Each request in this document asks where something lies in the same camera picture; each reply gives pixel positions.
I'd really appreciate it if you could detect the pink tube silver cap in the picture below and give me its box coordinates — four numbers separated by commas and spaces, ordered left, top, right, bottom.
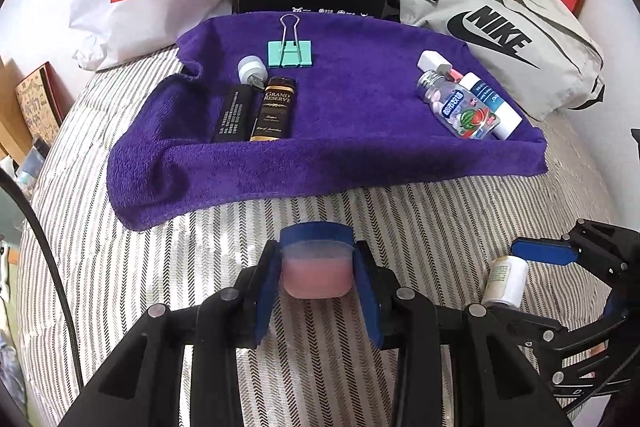
417, 50, 473, 82

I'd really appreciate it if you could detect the black bottle gold label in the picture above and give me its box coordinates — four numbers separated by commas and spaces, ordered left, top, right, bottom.
249, 77, 297, 142

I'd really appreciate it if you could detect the pink jar blue lid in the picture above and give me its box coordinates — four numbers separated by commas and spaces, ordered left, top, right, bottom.
279, 222, 355, 299

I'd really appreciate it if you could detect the blue and white bottle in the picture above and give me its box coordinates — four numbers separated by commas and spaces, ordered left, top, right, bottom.
460, 73, 523, 140

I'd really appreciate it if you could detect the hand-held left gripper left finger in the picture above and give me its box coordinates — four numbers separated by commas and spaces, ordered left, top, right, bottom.
70, 239, 281, 427

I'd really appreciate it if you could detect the brown book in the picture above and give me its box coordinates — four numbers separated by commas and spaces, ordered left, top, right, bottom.
15, 62, 68, 148

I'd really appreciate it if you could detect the long black box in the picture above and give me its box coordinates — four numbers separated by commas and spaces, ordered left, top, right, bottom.
211, 84, 258, 145

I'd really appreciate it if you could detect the black cable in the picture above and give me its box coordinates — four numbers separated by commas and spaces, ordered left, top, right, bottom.
0, 167, 86, 390

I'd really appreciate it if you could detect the purple towel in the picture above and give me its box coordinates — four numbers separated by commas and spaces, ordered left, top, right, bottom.
107, 11, 548, 232

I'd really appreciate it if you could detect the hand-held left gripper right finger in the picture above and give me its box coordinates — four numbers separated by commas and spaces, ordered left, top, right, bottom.
352, 241, 571, 427

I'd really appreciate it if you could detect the striped bed sheet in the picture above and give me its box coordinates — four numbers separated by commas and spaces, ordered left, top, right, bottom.
10, 47, 640, 427

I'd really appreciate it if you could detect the grey bag black logo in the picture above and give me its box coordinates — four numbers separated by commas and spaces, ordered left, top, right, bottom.
397, 0, 606, 122

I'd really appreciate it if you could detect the small white bottle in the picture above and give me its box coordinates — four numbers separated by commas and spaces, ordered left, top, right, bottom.
481, 256, 528, 308

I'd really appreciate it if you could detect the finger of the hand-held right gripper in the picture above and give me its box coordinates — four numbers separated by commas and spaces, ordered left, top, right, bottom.
487, 304, 613, 388
510, 219, 640, 280

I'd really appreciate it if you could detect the green binder clip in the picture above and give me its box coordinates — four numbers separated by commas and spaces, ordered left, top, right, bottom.
267, 13, 315, 68

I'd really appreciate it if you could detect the clear bottle watermelon label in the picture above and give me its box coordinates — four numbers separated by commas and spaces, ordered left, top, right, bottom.
416, 71, 502, 142

